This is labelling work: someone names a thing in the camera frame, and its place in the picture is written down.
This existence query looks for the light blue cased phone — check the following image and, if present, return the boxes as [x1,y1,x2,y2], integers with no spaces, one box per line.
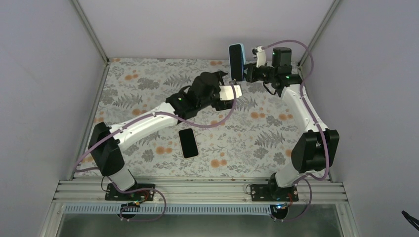
[228,43,246,81]

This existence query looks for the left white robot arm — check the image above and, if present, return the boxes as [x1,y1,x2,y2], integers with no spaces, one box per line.
[85,71,242,200]

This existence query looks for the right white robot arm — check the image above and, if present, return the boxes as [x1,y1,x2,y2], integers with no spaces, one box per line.
[245,46,339,201]

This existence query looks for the black phone on mat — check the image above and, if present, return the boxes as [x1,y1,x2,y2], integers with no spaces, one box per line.
[178,128,199,158]

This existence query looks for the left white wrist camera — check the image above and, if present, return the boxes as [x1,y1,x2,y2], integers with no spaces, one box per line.
[219,85,242,101]

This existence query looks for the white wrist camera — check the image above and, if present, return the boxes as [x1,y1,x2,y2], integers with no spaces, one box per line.
[219,85,242,101]
[252,46,267,68]

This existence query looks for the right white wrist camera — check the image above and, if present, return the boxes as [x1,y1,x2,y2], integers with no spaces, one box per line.
[252,46,267,68]

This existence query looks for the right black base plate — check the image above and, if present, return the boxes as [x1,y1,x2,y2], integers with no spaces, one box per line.
[250,184,299,202]

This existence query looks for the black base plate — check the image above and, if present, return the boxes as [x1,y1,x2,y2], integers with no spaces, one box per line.
[250,184,299,202]
[104,183,155,202]

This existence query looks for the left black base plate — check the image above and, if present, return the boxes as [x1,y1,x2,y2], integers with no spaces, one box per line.
[104,183,155,202]

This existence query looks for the aluminium rail frame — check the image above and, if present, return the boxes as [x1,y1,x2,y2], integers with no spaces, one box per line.
[53,177,348,204]

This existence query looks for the white slotted cable duct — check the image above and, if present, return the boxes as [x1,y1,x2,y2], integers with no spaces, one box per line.
[63,203,277,215]

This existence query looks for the black cable bottom right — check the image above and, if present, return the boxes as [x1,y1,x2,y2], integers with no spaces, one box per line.
[401,210,419,231]

